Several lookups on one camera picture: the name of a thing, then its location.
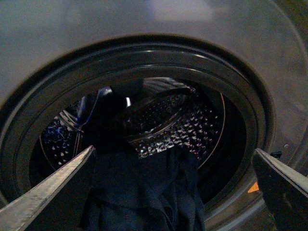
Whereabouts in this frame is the dark navy garment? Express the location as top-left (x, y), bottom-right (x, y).
top-left (81, 93), bottom-right (205, 231)

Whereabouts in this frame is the steel perforated washer drum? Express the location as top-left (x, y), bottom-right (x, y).
top-left (38, 77), bottom-right (225, 169)

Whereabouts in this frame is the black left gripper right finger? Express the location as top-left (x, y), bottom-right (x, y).
top-left (252, 149), bottom-right (308, 231)

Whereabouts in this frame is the orange warning sticker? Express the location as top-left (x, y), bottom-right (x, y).
top-left (247, 181), bottom-right (259, 193)

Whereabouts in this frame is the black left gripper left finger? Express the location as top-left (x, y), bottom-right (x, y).
top-left (0, 146), bottom-right (96, 231)

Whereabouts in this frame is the grey front-load washing machine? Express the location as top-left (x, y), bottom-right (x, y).
top-left (0, 0), bottom-right (308, 231)

